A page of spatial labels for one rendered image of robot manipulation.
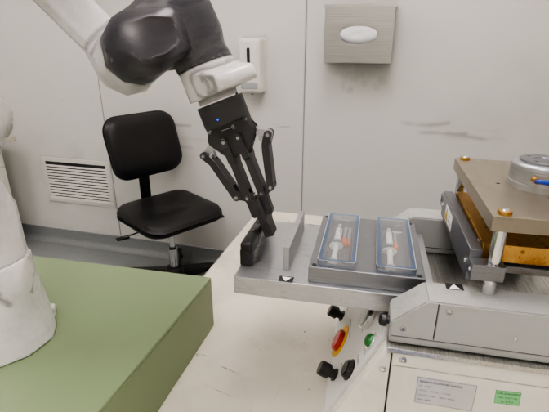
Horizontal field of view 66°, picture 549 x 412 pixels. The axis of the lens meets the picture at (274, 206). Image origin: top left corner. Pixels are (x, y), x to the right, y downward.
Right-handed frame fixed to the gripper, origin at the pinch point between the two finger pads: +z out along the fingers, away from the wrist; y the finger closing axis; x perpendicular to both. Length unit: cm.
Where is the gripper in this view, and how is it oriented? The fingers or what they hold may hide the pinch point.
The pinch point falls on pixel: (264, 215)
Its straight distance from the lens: 72.2
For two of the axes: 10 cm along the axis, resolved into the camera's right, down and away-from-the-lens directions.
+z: 3.4, 9.0, 2.8
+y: -9.2, 2.6, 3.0
